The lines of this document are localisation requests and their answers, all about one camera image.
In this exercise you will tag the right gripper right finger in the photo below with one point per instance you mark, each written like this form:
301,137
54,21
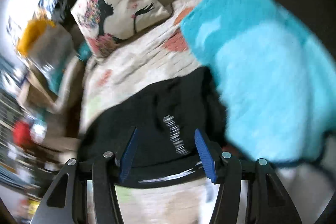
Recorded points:
267,199

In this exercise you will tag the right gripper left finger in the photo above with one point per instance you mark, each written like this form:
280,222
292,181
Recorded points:
65,201

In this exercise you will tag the black pants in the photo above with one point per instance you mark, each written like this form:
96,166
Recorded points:
152,132

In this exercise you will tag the person in red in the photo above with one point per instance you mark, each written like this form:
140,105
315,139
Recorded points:
21,135

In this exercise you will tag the turquoise star blanket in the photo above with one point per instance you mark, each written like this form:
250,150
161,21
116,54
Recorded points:
273,74

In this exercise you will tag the heart pattern quilt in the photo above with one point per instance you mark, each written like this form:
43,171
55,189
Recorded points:
156,55

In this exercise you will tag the grey plastic bag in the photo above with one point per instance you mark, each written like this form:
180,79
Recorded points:
51,50

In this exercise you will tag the yellow bag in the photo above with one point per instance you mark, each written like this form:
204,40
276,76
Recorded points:
34,29

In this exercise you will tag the floral woman print cushion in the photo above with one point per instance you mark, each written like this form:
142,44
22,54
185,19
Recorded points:
105,24

